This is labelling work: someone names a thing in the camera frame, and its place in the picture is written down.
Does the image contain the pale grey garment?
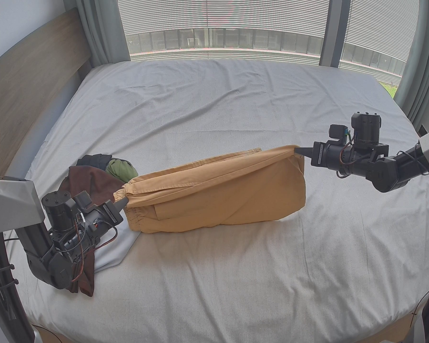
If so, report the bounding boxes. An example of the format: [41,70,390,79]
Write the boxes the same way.
[93,224,140,273]

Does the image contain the tan shorts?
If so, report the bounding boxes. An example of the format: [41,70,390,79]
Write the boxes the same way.
[114,144,306,234]

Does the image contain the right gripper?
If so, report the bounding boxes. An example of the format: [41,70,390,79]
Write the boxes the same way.
[310,140,344,173]

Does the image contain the brown garment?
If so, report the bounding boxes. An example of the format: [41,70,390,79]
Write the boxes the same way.
[49,166,129,297]

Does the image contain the black cable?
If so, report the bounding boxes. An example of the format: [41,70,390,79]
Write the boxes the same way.
[31,325,64,343]

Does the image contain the grey-green curtain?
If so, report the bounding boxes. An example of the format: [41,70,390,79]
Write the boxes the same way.
[60,0,131,68]
[393,0,429,132]

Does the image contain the bed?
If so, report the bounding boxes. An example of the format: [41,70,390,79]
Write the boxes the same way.
[0,7,429,343]

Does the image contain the black garment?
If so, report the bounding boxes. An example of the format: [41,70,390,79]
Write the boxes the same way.
[77,153,113,171]

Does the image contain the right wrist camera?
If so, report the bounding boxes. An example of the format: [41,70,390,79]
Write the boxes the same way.
[328,124,350,146]

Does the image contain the green garment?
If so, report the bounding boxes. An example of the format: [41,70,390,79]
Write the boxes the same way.
[105,159,139,185]

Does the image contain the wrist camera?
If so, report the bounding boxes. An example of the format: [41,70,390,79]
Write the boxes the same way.
[328,124,350,146]
[73,190,98,212]

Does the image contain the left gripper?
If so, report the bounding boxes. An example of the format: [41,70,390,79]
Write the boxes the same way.
[90,201,124,234]

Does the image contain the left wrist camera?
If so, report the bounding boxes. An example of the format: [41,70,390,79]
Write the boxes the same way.
[73,190,98,212]

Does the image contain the window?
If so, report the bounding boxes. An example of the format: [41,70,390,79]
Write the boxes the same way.
[114,0,422,85]

